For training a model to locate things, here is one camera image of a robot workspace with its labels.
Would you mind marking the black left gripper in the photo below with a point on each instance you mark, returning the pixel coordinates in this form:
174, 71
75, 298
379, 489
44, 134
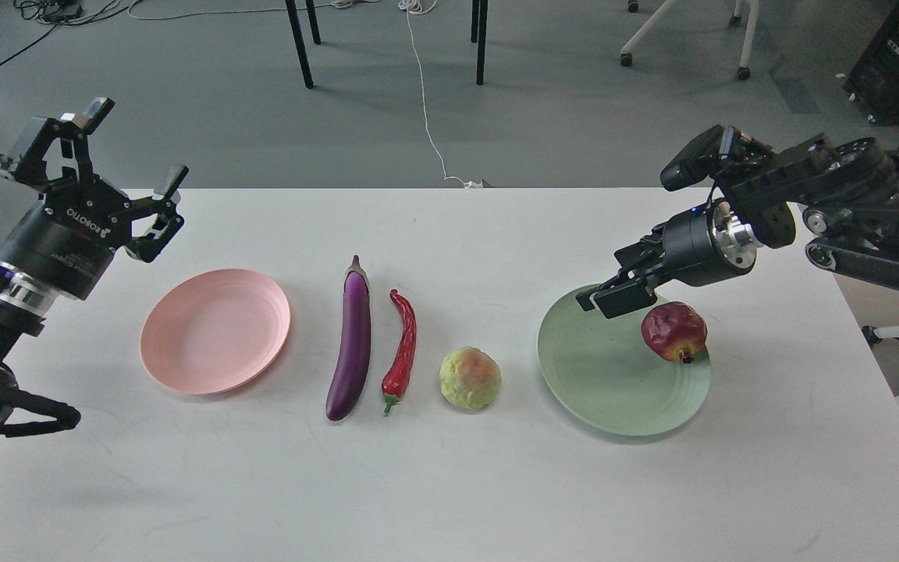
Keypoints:
67, 241

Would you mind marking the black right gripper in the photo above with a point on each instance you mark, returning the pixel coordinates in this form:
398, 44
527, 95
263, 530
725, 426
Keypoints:
700, 246

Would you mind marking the red pomegranate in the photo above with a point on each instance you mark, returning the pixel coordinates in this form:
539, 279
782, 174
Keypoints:
675, 332

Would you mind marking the green pink peach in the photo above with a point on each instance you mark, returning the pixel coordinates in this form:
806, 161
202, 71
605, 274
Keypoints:
469, 378

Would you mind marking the red chili pepper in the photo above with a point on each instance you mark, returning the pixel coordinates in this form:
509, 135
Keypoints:
397, 379

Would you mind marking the purple eggplant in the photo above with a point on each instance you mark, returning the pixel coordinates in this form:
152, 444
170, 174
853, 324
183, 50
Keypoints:
354, 357

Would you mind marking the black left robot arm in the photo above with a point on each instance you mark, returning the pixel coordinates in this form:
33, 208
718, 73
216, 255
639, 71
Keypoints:
24, 303

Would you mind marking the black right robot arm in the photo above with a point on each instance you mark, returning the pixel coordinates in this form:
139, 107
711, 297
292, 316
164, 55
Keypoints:
849, 200

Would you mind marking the green plate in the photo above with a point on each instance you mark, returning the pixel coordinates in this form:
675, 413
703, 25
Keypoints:
605, 375

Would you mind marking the pink plate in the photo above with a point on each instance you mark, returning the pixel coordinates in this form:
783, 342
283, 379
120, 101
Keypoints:
215, 332

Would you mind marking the white chair base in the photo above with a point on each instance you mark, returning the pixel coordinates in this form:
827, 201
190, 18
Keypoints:
655, 32

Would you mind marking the black table legs left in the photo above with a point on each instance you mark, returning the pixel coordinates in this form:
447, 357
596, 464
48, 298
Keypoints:
298, 36

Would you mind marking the black table legs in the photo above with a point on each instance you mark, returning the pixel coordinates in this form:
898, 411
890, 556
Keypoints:
298, 36
479, 34

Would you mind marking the black table legs right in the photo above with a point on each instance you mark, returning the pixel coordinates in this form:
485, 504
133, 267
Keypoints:
479, 34

